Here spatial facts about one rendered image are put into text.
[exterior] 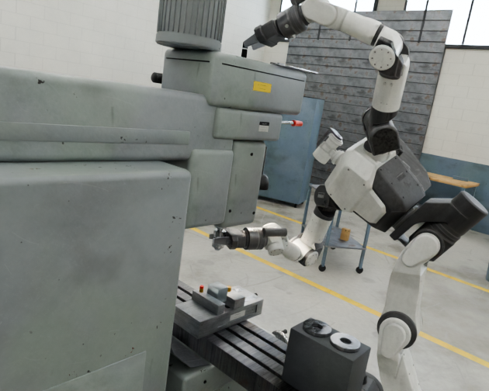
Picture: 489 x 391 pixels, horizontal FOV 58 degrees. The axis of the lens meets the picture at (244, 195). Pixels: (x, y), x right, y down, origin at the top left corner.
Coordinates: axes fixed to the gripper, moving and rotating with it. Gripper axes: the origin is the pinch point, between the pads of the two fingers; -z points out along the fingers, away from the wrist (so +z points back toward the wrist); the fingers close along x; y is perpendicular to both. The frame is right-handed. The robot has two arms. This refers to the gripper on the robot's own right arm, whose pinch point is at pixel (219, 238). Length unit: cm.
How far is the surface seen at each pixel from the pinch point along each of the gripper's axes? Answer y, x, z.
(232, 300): 22.5, 7.2, 5.9
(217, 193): -22.0, 17.6, -9.3
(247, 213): -12.5, 8.0, 6.6
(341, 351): 14, 57, 21
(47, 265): -13, 53, -59
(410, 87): -110, -545, 566
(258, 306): 28.3, 2.4, 19.8
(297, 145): 18, -509, 318
